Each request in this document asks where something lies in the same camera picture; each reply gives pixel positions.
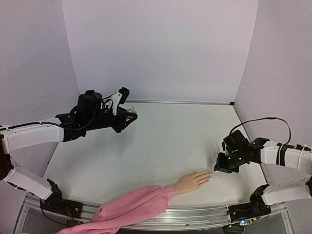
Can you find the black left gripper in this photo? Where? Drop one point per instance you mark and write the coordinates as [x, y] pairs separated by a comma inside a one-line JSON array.
[[124, 115]]

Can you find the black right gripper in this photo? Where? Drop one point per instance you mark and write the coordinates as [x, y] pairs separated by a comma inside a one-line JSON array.
[[224, 163]]

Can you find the clear nail polish bottle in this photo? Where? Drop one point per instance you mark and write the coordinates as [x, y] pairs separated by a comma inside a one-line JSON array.
[[132, 110]]

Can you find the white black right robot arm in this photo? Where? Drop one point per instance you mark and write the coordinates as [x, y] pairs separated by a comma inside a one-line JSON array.
[[266, 151]]

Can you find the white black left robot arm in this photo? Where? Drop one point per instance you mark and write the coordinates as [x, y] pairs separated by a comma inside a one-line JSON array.
[[61, 128]]

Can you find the pink sleeved forearm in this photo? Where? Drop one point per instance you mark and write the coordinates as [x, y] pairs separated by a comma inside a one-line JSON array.
[[132, 208]]

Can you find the mannequin hand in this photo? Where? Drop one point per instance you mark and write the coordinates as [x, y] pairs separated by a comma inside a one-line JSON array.
[[192, 182]]

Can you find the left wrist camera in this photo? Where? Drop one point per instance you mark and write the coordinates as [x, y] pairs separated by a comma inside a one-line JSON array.
[[119, 97]]

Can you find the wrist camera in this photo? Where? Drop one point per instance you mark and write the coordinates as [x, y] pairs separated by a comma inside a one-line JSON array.
[[119, 97], [225, 148]]

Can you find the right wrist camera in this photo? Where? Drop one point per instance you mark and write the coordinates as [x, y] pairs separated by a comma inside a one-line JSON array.
[[225, 148]]

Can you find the aluminium back table rail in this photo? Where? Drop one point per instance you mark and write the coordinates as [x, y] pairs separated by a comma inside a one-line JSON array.
[[180, 102]]

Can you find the aluminium front base frame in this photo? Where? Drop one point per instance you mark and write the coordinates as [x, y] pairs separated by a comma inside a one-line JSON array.
[[34, 220]]

